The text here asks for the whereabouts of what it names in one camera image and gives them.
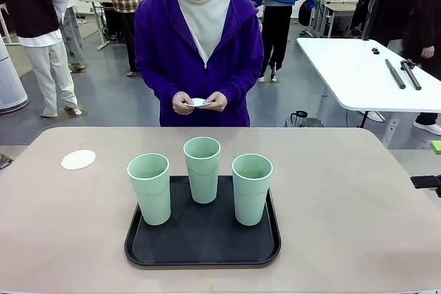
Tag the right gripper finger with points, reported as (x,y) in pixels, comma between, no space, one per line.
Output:
(425,182)
(436,147)

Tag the mint green plastic cup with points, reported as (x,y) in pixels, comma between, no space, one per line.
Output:
(203,184)
(151,201)
(249,204)

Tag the white scalloped paper coaster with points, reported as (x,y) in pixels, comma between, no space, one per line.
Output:
(198,102)
(78,160)

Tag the person's left forearm purple sleeve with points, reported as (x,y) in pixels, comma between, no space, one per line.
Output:
(243,77)

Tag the person's right forearm purple sleeve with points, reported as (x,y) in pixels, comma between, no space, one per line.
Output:
(153,77)

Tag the person's right hand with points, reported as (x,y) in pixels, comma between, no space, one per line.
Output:
(181,103)

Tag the person's left hand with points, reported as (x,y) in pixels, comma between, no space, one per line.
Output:
(218,101)

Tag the black rod with clamp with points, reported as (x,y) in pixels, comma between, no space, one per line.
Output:
(411,75)

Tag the white cylindrical air purifier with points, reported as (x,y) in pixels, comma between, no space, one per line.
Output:
(8,84)

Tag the plain black metal rod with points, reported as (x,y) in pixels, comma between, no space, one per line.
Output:
(395,73)

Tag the white side table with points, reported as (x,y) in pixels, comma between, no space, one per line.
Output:
(355,73)

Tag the small black clamp piece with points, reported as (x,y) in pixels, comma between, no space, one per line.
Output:
(375,50)

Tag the person in grey trousers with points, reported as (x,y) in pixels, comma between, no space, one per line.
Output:
(72,29)

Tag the person in black coat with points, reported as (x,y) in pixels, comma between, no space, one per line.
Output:
(396,1)

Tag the person in black tee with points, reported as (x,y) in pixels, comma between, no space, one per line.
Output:
(31,5)

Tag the grey framed background desk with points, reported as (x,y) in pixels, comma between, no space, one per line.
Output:
(339,6)

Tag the black hanging bag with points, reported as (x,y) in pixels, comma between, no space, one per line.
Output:
(305,13)

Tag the person in purple hoodie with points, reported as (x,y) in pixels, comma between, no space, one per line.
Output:
(165,49)

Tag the black plastic serving tray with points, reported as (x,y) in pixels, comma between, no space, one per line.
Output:
(206,239)

